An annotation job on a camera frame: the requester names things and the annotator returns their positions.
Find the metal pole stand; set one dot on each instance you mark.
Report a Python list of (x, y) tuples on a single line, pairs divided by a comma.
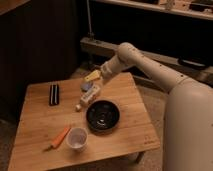
[(90, 32)]

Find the black handle on beam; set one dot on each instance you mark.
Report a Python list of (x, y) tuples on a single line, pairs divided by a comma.
[(193, 65)]

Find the wooden table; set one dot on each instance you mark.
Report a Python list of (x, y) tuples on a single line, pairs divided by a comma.
[(40, 124)]

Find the long wooden beam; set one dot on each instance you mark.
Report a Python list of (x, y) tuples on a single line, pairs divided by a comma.
[(105, 49)]

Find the orange handled screwdriver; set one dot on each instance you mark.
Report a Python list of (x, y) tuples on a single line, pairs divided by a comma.
[(58, 139)]

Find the white paper cup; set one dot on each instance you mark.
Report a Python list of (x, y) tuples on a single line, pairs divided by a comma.
[(77, 138)]

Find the black ceramic bowl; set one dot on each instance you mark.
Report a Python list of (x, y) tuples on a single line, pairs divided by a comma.
[(102, 115)]

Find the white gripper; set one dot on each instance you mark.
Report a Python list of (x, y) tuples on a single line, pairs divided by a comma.
[(105, 71)]

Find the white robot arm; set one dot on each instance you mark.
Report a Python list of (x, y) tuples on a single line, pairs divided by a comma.
[(188, 117)]

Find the small blue grey object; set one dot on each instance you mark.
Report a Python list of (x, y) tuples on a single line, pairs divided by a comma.
[(86, 86)]

